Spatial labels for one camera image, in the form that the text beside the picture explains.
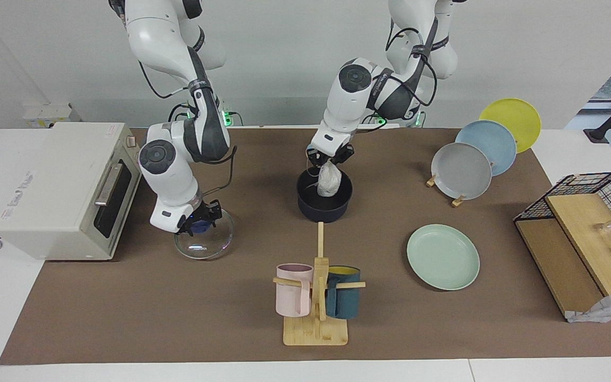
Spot glass lid blue knob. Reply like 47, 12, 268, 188
174, 208, 234, 261

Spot white bag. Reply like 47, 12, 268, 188
317, 161, 343, 198

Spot grey plate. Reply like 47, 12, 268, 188
431, 142, 493, 201

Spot wooden plate rack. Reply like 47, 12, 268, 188
426, 172, 468, 207

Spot pale green plate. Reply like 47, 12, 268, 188
406, 224, 481, 291

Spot light blue plate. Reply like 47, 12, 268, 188
455, 120, 518, 177

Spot yellow plate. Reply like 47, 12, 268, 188
479, 98, 542, 154

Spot brown table mat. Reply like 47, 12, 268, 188
0, 127, 611, 366

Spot pink mug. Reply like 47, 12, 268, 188
275, 263, 315, 318

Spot dark teal mug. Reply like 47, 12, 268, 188
325, 265, 362, 319

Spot cream toaster oven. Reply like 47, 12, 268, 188
0, 122, 147, 262

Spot wooden mug tree stand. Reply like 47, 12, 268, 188
273, 222, 366, 346

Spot white power strip box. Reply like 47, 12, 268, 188
23, 103, 81, 128

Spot black base cable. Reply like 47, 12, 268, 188
168, 103, 192, 126
359, 114, 387, 133

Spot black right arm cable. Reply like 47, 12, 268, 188
137, 58, 238, 198

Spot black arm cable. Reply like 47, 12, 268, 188
385, 19, 439, 107
137, 58, 238, 198

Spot black pot blue handle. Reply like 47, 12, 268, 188
296, 169, 354, 223

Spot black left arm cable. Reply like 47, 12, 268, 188
385, 19, 439, 107

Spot black wire basket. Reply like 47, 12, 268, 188
514, 171, 611, 245

